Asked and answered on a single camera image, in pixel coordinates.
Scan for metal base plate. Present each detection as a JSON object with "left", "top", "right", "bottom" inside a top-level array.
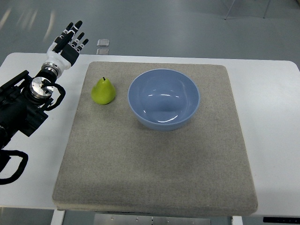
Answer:
[{"left": 93, "top": 213, "right": 211, "bottom": 225}]

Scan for green pear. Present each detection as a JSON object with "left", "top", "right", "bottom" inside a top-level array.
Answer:
[{"left": 91, "top": 77, "right": 116, "bottom": 105}]

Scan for blue bowl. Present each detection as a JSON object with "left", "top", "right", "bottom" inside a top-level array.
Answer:
[{"left": 127, "top": 68, "right": 201, "bottom": 131}]

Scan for floor outlet plate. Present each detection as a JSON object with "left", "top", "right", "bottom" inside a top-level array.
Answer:
[
  {"left": 96, "top": 48, "right": 109, "bottom": 55},
  {"left": 97, "top": 39, "right": 110, "bottom": 47}
]

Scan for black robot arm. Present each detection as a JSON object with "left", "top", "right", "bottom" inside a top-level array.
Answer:
[{"left": 0, "top": 69, "right": 66, "bottom": 148}]

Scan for grey felt mat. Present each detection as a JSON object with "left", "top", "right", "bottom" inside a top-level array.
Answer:
[{"left": 52, "top": 62, "right": 258, "bottom": 217}]

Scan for upper floor outlet plate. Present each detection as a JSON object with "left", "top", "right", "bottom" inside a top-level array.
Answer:
[{"left": 97, "top": 39, "right": 110, "bottom": 47}]

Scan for black cable loop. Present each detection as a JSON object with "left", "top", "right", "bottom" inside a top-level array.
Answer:
[{"left": 0, "top": 150, "right": 29, "bottom": 185}]

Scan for lower floor outlet plate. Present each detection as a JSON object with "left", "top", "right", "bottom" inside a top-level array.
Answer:
[{"left": 96, "top": 48, "right": 109, "bottom": 55}]

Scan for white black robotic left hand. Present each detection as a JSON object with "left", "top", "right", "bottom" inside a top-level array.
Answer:
[{"left": 42, "top": 21, "right": 89, "bottom": 78}]

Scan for chair legs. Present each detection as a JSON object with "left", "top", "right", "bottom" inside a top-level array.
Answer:
[{"left": 224, "top": 0, "right": 271, "bottom": 20}]

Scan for black control panel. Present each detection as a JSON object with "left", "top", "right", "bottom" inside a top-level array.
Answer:
[{"left": 263, "top": 217, "right": 300, "bottom": 224}]

